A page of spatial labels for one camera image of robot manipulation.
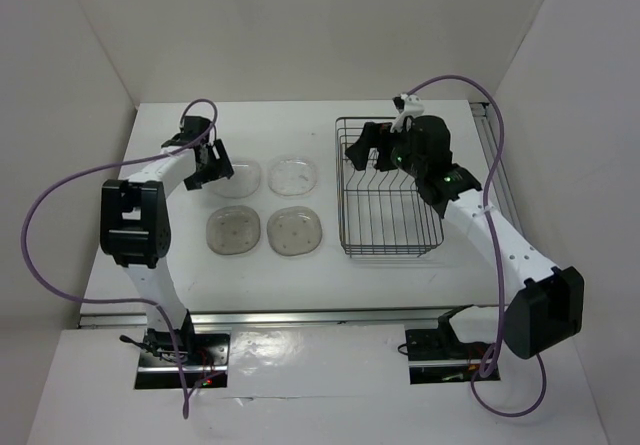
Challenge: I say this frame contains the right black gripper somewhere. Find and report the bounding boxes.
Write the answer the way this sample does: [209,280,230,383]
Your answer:
[344,120,425,178]

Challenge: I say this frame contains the clear plate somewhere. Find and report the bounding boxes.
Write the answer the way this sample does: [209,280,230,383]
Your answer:
[206,206,261,256]
[210,159,262,199]
[267,155,319,198]
[266,206,323,257]

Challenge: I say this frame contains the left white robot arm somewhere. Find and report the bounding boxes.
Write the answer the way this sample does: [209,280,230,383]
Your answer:
[100,139,234,364]

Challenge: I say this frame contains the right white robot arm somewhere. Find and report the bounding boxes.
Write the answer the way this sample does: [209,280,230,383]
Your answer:
[345,115,585,359]

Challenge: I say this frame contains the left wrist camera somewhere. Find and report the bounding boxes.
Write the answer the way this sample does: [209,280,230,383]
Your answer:
[162,115,214,148]

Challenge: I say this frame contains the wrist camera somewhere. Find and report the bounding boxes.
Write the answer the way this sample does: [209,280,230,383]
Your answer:
[390,93,424,133]
[162,115,214,148]

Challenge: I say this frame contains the wire dish rack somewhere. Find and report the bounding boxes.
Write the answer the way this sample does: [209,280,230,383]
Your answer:
[335,116,444,259]

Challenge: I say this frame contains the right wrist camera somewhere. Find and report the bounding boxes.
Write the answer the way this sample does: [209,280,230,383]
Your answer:
[390,93,424,133]

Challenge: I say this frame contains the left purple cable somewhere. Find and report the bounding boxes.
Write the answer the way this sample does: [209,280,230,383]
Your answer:
[20,98,220,420]

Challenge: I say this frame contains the purple cable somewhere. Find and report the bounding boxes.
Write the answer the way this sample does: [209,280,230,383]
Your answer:
[409,74,546,418]
[20,98,220,420]

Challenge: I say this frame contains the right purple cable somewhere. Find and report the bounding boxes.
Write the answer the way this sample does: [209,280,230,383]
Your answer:
[409,74,546,418]

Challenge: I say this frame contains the aluminium front rail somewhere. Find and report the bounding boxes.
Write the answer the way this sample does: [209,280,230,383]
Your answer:
[77,306,506,330]

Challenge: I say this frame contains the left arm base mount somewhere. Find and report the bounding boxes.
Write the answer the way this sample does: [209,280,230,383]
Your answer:
[119,333,231,390]

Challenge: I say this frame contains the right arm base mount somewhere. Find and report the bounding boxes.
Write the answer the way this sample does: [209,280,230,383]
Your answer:
[397,307,489,385]

